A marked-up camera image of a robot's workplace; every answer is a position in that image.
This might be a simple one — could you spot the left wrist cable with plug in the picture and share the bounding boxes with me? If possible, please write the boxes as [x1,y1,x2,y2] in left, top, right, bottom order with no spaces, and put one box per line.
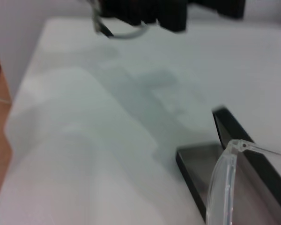
[91,0,149,39]

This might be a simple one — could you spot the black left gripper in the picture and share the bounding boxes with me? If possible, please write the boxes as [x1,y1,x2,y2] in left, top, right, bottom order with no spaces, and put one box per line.
[100,0,188,32]

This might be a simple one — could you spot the white floor cable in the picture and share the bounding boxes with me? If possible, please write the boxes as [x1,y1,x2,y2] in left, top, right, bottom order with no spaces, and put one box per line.
[0,92,12,104]

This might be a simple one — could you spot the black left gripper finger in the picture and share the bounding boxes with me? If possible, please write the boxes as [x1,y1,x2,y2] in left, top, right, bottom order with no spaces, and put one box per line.
[189,0,245,19]

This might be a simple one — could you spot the black glasses case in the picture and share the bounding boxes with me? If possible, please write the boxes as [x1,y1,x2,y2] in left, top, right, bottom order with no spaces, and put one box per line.
[177,106,281,225]

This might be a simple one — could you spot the clear white glasses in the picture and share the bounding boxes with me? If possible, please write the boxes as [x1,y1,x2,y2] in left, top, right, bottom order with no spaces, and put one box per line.
[44,126,281,225]

